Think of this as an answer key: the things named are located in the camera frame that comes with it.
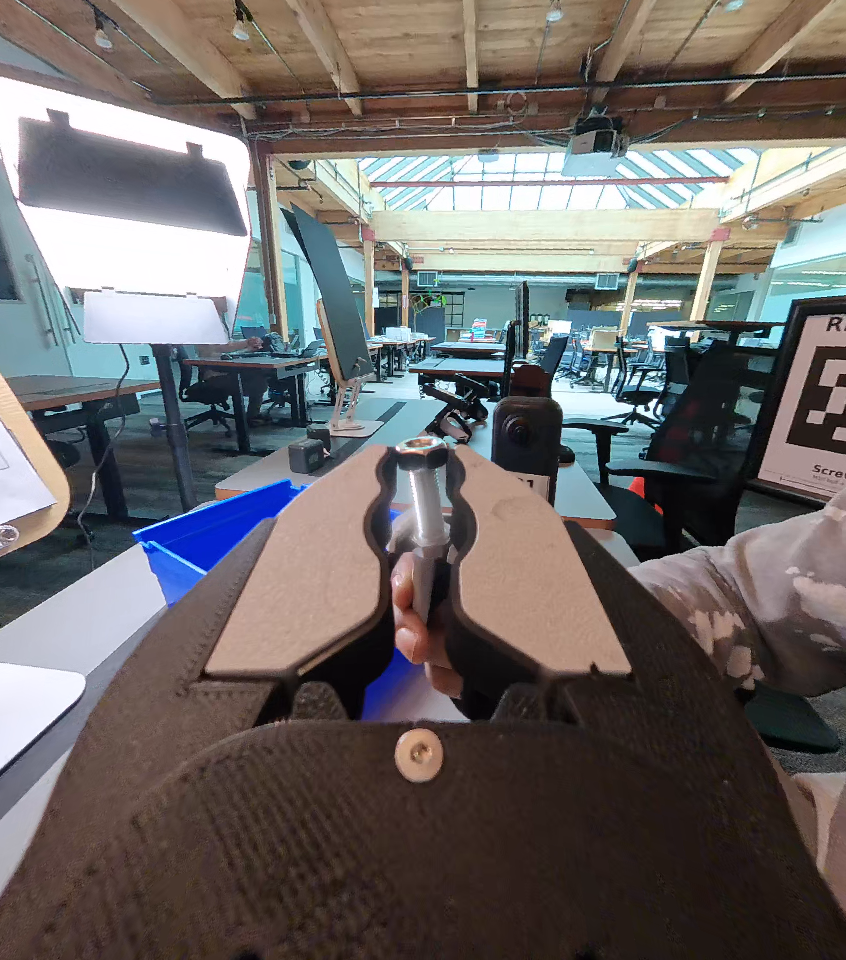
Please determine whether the black light cable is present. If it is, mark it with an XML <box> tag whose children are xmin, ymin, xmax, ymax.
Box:
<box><xmin>76</xmin><ymin>343</ymin><xmax>131</xmax><ymax>571</ymax></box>

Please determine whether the silver hex bolt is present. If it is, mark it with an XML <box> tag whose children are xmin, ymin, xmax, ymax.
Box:
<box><xmin>395</xmin><ymin>437</ymin><xmax>450</xmax><ymax>552</ymax></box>

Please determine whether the grey neighbouring desk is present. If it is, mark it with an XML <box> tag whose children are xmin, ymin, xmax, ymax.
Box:
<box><xmin>214</xmin><ymin>396</ymin><xmax>619</xmax><ymax>532</ymax></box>

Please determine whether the white document stand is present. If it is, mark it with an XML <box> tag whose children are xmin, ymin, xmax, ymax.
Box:
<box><xmin>0</xmin><ymin>525</ymin><xmax>88</xmax><ymax>826</ymax></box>

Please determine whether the brown chair back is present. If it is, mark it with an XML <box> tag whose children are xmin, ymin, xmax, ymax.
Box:
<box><xmin>510</xmin><ymin>363</ymin><xmax>554</xmax><ymax>400</ymax></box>

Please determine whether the studio light panel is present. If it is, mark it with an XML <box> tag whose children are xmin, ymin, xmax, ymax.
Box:
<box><xmin>0</xmin><ymin>60</ymin><xmax>253</xmax><ymax>346</ymax></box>

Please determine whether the person's right hand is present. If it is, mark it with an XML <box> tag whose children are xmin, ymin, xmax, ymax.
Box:
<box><xmin>391</xmin><ymin>551</ymin><xmax>465</xmax><ymax>700</ymax></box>

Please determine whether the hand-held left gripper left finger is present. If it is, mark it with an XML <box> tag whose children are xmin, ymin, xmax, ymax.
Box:
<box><xmin>202</xmin><ymin>444</ymin><xmax>396</xmax><ymax>717</ymax></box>

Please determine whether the wooden-top office desk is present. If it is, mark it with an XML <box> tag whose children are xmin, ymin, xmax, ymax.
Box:
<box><xmin>6</xmin><ymin>375</ymin><xmax>161</xmax><ymax>522</ymax></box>
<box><xmin>183</xmin><ymin>352</ymin><xmax>319</xmax><ymax>455</ymax></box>

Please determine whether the black mesh office chair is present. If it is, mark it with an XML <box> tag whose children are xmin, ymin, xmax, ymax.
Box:
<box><xmin>564</xmin><ymin>341</ymin><xmax>791</xmax><ymax>560</ymax></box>

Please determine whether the blue plastic bin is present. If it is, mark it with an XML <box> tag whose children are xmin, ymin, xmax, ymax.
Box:
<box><xmin>132</xmin><ymin>478</ymin><xmax>427</xmax><ymax>723</ymax></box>

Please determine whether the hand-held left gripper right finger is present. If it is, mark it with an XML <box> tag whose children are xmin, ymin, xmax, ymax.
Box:
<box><xmin>447</xmin><ymin>446</ymin><xmax>635</xmax><ymax>717</ymax></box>

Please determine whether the row of black office chairs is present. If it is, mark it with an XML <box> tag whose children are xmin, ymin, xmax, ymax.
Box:
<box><xmin>554</xmin><ymin>330</ymin><xmax>694</xmax><ymax>406</ymax></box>

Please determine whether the ceiling projector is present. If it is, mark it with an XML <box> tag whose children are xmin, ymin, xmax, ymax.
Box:
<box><xmin>560</xmin><ymin>114</ymin><xmax>631</xmax><ymax>179</ymax></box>

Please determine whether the wooden board stand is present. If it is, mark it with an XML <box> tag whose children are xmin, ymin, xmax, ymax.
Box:
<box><xmin>315</xmin><ymin>298</ymin><xmax>386</xmax><ymax>438</ymax></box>

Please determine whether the black tilted panel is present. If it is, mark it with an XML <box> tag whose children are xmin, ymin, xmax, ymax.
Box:
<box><xmin>280</xmin><ymin>204</ymin><xmax>377</xmax><ymax>384</ymax></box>

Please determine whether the framed checkered marker sign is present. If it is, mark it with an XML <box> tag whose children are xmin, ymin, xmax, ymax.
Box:
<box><xmin>744</xmin><ymin>294</ymin><xmax>846</xmax><ymax>505</ymax></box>

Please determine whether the black light stand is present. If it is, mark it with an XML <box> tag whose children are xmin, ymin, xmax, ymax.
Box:
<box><xmin>149</xmin><ymin>343</ymin><xmax>199</xmax><ymax>515</ymax></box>

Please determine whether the wooden document board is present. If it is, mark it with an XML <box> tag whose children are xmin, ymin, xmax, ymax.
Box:
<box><xmin>0</xmin><ymin>294</ymin><xmax>71</xmax><ymax>585</ymax></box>

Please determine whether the idle black gripper tool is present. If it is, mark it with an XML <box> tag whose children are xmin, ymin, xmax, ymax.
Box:
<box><xmin>421</xmin><ymin>381</ymin><xmax>493</xmax><ymax>445</ymax></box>

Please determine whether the thin black monitor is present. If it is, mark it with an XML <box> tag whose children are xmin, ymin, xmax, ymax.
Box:
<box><xmin>513</xmin><ymin>279</ymin><xmax>532</xmax><ymax>365</ymax></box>

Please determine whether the person's right forearm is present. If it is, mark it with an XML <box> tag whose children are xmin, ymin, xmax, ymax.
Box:
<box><xmin>629</xmin><ymin>461</ymin><xmax>846</xmax><ymax>695</ymax></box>

